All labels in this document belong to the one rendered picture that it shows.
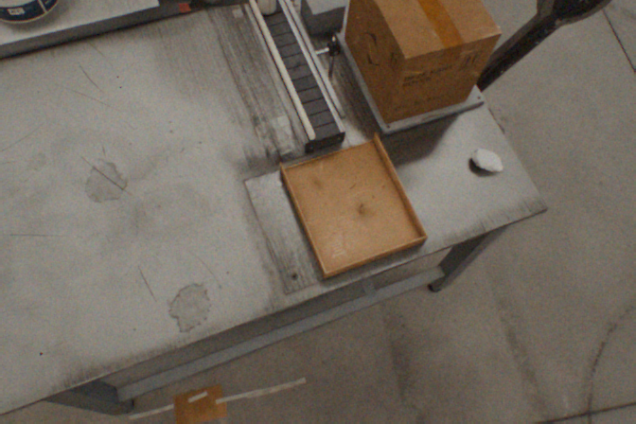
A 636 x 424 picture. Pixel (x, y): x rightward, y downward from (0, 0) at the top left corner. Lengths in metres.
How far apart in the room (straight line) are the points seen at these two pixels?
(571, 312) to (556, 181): 0.57
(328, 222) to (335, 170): 0.14
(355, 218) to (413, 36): 0.44
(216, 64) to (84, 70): 0.35
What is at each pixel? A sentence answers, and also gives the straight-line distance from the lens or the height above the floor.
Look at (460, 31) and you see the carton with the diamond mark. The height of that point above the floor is 1.12.
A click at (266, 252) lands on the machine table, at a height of 0.83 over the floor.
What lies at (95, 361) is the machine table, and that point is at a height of 0.83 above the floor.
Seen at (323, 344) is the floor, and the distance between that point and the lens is 2.11.
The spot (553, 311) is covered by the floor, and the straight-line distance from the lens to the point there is 2.36.
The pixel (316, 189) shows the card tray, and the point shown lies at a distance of 1.37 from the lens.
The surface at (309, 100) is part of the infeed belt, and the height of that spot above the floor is 0.88.
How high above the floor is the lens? 2.07
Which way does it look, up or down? 64 degrees down
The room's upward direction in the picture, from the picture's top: 7 degrees clockwise
